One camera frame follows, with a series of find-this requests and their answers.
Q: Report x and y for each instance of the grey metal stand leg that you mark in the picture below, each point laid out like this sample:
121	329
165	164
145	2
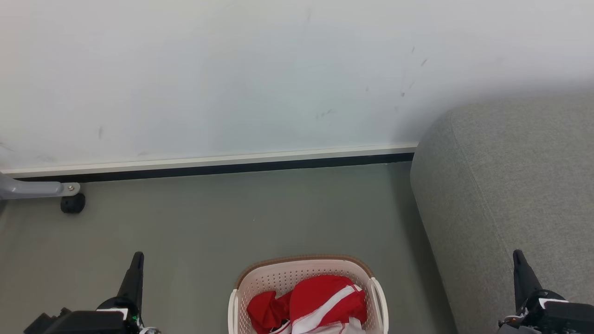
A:
32	189

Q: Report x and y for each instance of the white plastic laundry basket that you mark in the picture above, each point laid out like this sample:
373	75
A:
278	278

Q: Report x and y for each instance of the black caster wheel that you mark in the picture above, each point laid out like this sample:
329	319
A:
73	204

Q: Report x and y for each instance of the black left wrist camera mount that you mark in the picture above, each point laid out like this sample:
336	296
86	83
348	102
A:
79	322

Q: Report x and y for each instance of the grey fabric sofa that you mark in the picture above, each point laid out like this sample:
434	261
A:
501	185

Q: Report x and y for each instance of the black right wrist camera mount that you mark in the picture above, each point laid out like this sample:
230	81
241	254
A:
566	319

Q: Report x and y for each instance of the red and white garment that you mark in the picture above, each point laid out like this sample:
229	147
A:
320	297

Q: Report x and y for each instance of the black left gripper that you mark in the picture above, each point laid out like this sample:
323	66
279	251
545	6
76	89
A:
121	305

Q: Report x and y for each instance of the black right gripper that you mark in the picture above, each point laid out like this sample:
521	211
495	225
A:
545	299

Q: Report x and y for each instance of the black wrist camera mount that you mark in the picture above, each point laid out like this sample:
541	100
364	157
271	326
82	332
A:
566	319
79	322

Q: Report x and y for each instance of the white and black baseboard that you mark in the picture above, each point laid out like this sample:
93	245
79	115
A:
232	163

